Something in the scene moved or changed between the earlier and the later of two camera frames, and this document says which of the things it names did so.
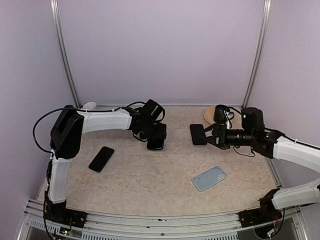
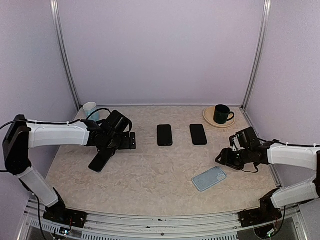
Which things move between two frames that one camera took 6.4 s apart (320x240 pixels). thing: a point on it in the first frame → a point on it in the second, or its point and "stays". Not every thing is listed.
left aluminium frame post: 57,20 stays
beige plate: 209,115 stays
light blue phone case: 208,178 stays
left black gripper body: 150,131 → 115,143
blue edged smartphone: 101,159 stays
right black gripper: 217,128 → 227,159
